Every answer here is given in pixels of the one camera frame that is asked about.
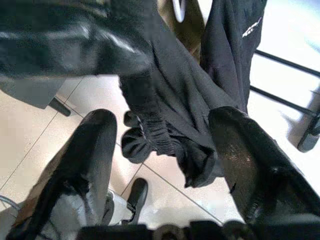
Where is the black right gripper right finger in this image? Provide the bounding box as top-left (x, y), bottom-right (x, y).
top-left (208, 106), bottom-right (320, 226)

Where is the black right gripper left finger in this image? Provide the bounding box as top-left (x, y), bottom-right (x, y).
top-left (7, 108), bottom-right (118, 240)

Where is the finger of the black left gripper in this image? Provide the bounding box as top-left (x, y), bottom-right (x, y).
top-left (0, 0), bottom-right (156, 85)

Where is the black trousers white print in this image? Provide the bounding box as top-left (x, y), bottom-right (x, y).
top-left (117, 0), bottom-right (266, 189)

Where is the grey upholstered ottoman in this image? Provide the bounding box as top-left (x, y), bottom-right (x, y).
top-left (0, 73), bottom-right (72, 118)

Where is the black clothes rack silver rail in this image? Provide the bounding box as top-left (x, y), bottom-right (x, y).
top-left (249, 48), bottom-right (320, 154)

